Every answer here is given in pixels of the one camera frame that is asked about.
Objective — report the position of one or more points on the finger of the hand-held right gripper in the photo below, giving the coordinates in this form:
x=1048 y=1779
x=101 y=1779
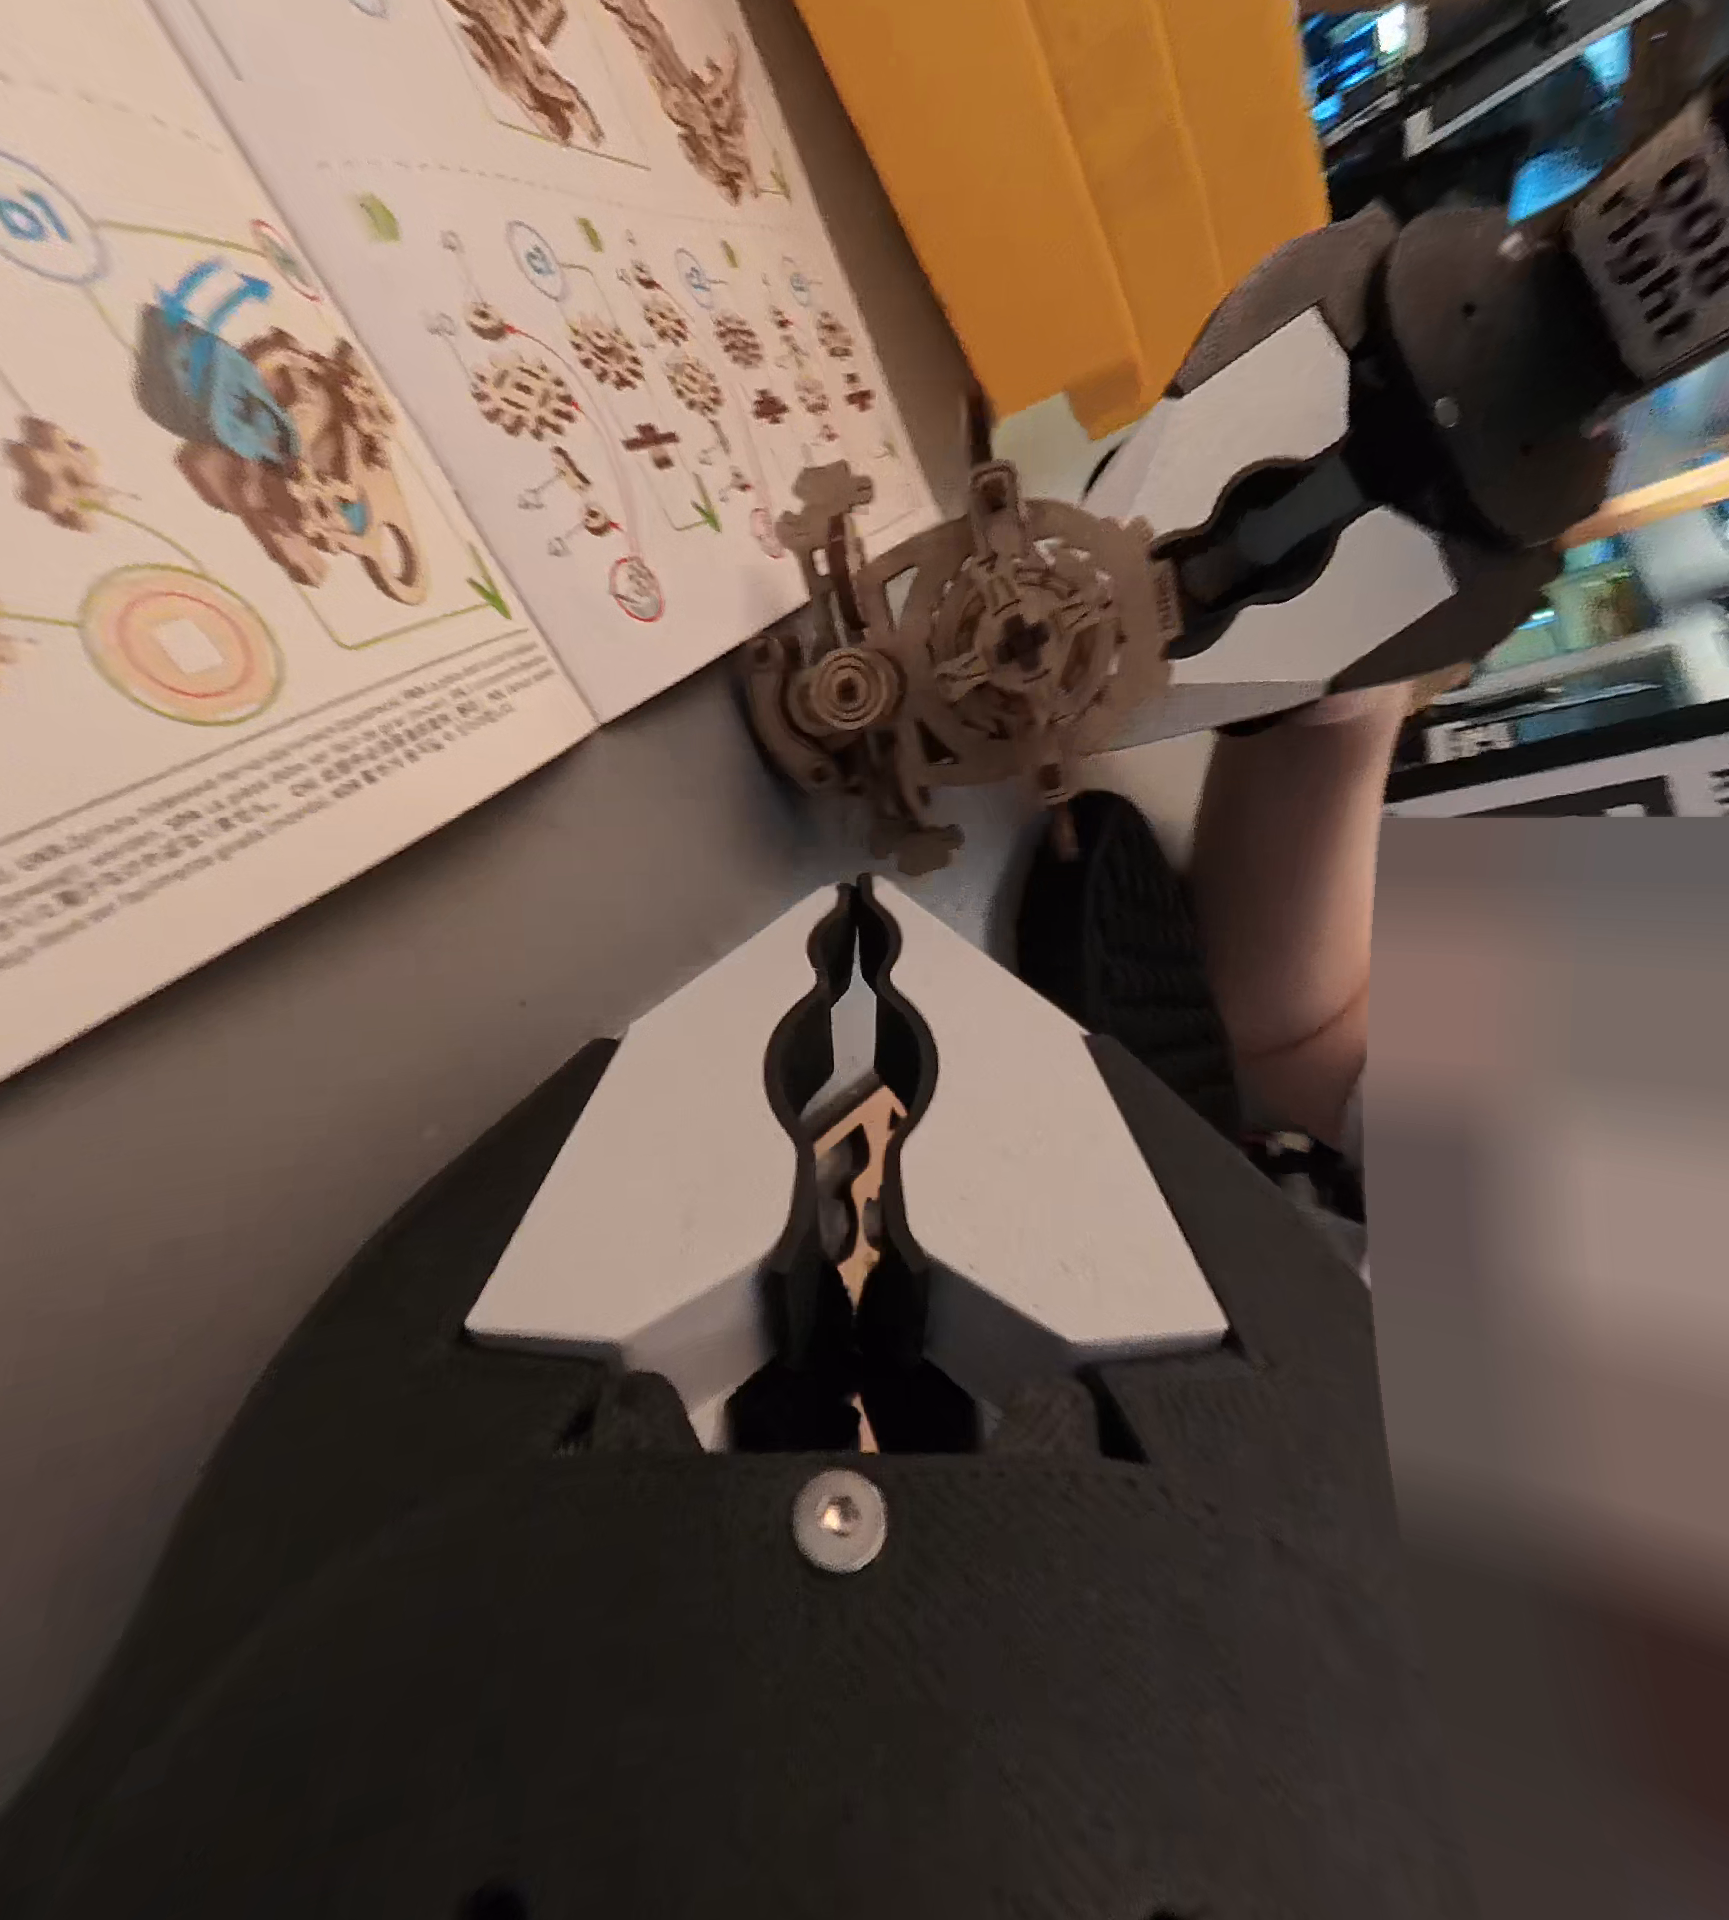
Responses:
x=1240 y=405
x=1344 y=601

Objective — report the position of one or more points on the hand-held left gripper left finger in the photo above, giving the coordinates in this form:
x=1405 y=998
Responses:
x=626 y=1200

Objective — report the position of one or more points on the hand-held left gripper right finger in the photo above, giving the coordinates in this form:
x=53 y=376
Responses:
x=1060 y=1200

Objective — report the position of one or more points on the wooden gear mechanism model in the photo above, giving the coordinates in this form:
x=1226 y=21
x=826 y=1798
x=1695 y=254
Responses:
x=1015 y=645

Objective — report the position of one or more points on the person's right forearm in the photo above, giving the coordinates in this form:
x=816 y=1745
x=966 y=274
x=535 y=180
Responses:
x=1284 y=931

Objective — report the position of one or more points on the model instruction booklet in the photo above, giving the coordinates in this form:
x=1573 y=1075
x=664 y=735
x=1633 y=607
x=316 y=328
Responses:
x=279 y=601

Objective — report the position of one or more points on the perforated wooden part sheet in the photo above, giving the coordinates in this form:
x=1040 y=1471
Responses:
x=858 y=1185

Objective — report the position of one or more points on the black textured wrist rest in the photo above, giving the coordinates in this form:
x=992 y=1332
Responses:
x=1120 y=961

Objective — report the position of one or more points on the yellow plastic bin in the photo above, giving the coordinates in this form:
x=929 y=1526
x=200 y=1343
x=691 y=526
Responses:
x=1076 y=194

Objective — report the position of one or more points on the fiducial marker board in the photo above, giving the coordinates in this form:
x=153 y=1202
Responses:
x=1554 y=772

